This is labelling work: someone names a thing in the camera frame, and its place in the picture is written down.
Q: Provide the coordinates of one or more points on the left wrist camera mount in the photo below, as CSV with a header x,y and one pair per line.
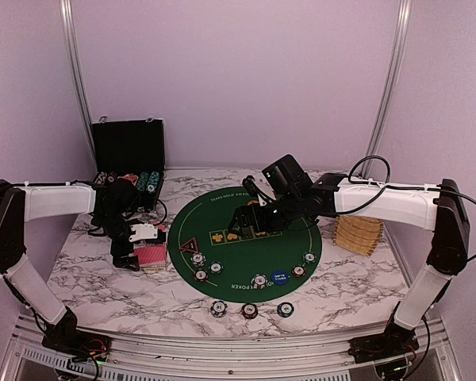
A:
x,y
147,232

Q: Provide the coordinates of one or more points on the boxed playing card deck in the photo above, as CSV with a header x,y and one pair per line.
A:
x,y
133,179

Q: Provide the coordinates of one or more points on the black red triangle marker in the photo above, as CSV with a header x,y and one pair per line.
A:
x,y
190,247

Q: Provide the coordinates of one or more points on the black poker chip case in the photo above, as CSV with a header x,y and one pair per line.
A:
x,y
131,147

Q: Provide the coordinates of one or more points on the dark green chip row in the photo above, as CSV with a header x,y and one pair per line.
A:
x,y
142,181

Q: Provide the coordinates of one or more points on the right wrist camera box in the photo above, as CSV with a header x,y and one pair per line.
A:
x,y
283,174

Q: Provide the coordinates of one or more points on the blue tan chip row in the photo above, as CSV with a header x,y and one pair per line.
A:
x,y
100,178

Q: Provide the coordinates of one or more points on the aluminium front rail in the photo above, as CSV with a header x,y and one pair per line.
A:
x,y
316,356

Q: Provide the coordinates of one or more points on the teal chip stack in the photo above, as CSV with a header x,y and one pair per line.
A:
x,y
285,309

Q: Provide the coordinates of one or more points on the brown 100 chip stack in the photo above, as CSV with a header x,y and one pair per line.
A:
x,y
111,177

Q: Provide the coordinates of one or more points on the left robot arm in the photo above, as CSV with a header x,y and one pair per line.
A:
x,y
21,204

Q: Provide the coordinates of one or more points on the right aluminium frame post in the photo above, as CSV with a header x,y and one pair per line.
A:
x,y
392,75

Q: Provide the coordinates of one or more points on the teal 50 chip row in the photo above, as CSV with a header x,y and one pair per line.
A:
x,y
152,182

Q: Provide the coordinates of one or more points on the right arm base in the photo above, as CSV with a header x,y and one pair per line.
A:
x,y
393,341

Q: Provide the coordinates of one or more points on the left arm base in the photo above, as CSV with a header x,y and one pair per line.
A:
x,y
67,338

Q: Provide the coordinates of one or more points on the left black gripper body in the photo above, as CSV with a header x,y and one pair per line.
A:
x,y
111,226

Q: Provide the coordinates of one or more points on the blue white chip stack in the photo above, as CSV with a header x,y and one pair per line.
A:
x,y
218,309

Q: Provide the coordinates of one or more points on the blue small blind button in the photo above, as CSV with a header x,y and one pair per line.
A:
x,y
280,278

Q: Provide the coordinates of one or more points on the red back card deck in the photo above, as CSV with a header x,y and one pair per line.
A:
x,y
152,258

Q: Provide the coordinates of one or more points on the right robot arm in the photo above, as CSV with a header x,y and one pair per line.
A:
x,y
434,210

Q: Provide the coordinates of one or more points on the left aluminium frame post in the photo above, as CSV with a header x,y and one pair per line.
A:
x,y
76,72

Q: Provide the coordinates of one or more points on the aluminium frame post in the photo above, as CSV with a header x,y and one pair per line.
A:
x,y
76,72
392,75

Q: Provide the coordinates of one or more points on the round green poker mat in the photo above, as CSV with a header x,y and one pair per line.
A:
x,y
207,217

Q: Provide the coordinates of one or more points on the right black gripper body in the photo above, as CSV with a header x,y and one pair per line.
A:
x,y
275,221

